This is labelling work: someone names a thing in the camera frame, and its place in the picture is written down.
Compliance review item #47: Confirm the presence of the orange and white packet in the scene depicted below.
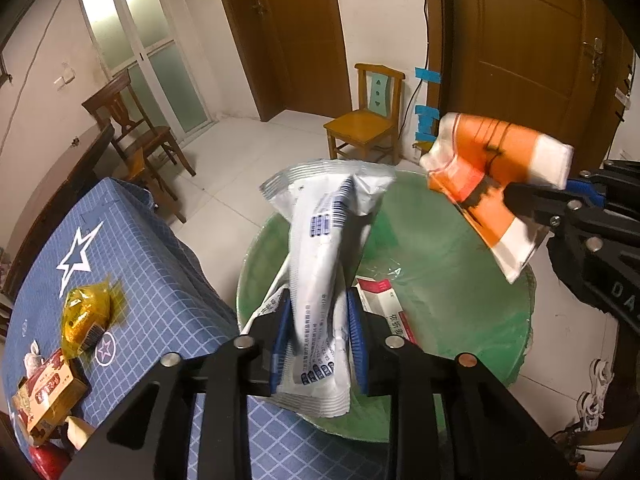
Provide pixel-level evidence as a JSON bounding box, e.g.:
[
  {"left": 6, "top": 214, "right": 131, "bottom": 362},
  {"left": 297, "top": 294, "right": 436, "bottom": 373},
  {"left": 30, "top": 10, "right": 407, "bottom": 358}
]
[{"left": 419, "top": 111, "right": 575, "bottom": 285}]

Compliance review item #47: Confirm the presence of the yellow crinkled wrapper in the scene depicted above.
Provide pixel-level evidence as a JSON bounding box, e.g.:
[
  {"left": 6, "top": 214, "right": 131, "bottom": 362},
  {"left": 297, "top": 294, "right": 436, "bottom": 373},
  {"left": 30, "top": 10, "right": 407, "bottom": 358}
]
[{"left": 61, "top": 280, "right": 126, "bottom": 361}]

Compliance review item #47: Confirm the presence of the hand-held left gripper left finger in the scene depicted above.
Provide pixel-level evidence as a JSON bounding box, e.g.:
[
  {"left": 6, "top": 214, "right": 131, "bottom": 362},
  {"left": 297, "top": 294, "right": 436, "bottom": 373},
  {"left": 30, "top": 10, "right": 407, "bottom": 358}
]
[{"left": 60, "top": 290, "right": 301, "bottom": 480}]

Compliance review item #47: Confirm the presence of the orange cardboard box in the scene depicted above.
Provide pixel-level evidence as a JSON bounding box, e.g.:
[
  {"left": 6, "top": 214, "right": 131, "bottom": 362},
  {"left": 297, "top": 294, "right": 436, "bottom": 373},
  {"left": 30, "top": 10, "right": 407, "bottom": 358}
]
[{"left": 12, "top": 349, "right": 91, "bottom": 446}]

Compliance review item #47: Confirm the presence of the frosted glass door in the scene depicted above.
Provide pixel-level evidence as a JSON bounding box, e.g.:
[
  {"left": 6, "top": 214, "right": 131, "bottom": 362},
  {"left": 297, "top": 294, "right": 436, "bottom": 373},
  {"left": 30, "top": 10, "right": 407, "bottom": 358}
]
[{"left": 75, "top": 0, "right": 216, "bottom": 136}]

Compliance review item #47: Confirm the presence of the blue tape patch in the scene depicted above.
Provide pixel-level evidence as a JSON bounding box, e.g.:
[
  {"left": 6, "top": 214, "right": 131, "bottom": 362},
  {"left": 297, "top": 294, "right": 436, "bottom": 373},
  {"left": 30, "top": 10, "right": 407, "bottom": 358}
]
[{"left": 414, "top": 104, "right": 441, "bottom": 142}]

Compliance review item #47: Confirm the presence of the black hanging cable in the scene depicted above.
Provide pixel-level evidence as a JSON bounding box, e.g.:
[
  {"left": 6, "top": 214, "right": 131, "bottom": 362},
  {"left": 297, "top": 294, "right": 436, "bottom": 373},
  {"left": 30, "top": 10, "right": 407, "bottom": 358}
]
[{"left": 407, "top": 0, "right": 436, "bottom": 111}]

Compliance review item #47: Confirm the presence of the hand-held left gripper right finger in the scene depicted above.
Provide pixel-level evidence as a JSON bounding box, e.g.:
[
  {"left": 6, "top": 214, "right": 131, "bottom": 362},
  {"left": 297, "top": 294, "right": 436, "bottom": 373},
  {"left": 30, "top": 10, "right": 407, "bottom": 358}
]
[{"left": 345, "top": 287, "right": 576, "bottom": 480}]

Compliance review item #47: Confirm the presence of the red and white carton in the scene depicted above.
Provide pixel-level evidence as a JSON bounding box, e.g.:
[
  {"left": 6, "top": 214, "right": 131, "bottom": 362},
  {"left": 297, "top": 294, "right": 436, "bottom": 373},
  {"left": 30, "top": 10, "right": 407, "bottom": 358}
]
[{"left": 356, "top": 277, "right": 418, "bottom": 346}]

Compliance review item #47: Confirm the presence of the light wooden chair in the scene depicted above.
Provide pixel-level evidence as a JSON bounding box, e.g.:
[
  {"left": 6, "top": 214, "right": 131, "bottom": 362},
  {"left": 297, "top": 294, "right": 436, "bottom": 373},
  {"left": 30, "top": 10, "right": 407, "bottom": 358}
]
[{"left": 324, "top": 62, "right": 405, "bottom": 166}]

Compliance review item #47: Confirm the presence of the green lined waste bin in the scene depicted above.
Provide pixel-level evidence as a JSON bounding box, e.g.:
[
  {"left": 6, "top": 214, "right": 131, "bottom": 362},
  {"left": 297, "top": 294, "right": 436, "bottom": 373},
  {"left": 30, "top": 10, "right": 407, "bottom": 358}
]
[{"left": 235, "top": 167, "right": 536, "bottom": 443}]

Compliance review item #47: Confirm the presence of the dark wooden chair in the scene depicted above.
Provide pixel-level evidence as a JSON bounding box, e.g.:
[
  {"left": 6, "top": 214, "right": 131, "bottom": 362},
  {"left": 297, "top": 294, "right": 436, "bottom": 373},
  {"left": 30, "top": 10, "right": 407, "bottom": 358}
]
[{"left": 81, "top": 70, "right": 197, "bottom": 223}]

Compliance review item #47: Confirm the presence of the white printed plastic packet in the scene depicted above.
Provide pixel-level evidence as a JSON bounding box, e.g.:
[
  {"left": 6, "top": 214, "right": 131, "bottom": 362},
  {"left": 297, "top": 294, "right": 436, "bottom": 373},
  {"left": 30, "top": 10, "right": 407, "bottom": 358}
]
[{"left": 240, "top": 159, "right": 397, "bottom": 418}]

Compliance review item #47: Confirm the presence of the blue checked tablecloth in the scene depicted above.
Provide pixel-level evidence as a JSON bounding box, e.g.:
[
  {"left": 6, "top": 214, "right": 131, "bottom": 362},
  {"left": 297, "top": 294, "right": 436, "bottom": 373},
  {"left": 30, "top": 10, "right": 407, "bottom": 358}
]
[{"left": 0, "top": 177, "right": 401, "bottom": 480}]

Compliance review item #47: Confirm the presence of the brown wooden door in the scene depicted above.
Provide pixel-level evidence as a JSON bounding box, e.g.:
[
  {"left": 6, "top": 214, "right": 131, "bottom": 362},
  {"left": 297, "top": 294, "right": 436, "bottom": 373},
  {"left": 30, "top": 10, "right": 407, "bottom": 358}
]
[
  {"left": 440, "top": 0, "right": 636, "bottom": 176},
  {"left": 210, "top": 0, "right": 351, "bottom": 122}
]

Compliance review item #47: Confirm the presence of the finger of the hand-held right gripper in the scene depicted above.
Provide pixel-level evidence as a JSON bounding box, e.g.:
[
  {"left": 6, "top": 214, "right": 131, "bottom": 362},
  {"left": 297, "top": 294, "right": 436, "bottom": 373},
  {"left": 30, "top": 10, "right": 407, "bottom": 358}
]
[
  {"left": 504, "top": 182, "right": 603, "bottom": 233},
  {"left": 566, "top": 159, "right": 640, "bottom": 207}
]

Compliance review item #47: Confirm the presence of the dark wooden table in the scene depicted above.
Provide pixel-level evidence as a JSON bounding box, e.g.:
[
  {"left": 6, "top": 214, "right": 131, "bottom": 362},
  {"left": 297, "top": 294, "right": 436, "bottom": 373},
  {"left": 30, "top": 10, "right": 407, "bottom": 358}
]
[{"left": 0, "top": 122, "right": 116, "bottom": 301}]

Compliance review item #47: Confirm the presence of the red apple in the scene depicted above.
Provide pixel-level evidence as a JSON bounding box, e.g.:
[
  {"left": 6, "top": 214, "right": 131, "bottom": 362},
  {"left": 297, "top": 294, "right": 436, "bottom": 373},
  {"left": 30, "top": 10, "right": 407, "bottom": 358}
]
[{"left": 27, "top": 442, "right": 71, "bottom": 480}]

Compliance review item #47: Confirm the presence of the small white figurine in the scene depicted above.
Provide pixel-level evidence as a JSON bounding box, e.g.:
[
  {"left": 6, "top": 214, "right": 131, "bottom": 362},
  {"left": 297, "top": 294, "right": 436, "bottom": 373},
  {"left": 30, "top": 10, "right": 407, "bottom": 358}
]
[{"left": 22, "top": 341, "right": 45, "bottom": 376}]

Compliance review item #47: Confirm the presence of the white patterned slipper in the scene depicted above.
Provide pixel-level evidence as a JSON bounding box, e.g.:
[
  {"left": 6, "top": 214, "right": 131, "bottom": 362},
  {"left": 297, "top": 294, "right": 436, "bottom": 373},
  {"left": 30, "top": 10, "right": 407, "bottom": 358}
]
[{"left": 577, "top": 357, "right": 617, "bottom": 432}]

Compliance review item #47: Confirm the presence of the thin wall wire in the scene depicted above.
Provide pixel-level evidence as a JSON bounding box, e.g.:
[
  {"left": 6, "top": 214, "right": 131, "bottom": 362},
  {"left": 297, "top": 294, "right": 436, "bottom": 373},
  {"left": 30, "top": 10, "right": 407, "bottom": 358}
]
[{"left": 0, "top": 0, "right": 77, "bottom": 151}]

